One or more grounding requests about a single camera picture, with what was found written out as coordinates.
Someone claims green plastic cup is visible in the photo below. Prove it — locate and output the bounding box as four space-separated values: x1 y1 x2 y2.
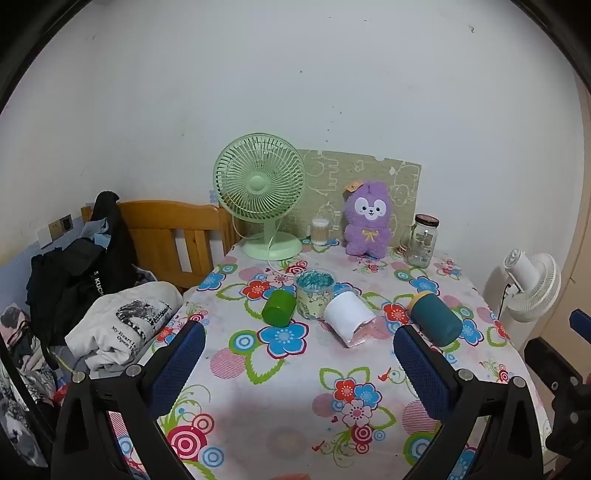
262 289 297 327

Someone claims cotton swab container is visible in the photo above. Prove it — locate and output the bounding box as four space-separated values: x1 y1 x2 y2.
311 217 331 246

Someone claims white paper cup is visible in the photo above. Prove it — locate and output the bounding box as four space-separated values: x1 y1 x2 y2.
324 291 377 348

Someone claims teal cup with yellow rim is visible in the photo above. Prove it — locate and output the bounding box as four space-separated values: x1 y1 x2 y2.
408 291 463 347

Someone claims white floor fan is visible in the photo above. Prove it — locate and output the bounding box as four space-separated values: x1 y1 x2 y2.
483 248 562 348

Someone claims green patterned board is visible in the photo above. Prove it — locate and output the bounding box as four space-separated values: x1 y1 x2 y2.
280 150 422 247

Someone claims green desk fan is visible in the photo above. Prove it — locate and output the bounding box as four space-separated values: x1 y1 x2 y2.
212 133 307 261

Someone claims wall switch plate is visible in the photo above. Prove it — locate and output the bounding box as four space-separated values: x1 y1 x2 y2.
37 214 74 248

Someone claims glass jar with lid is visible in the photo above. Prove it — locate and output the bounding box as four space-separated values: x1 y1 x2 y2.
406 214 440 268

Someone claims black jacket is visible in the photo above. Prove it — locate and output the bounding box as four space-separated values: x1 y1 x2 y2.
26 191 138 347

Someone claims purple plush bunny toy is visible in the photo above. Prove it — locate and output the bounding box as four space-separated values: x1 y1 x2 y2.
344 181 392 259

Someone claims wooden chair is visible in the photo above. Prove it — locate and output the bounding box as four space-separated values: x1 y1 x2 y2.
104 200 238 292

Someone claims white printed shirt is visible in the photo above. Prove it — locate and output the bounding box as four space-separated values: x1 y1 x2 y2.
65 281 182 372

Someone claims floral tablecloth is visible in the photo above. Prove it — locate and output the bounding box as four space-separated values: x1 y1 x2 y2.
108 235 551 480

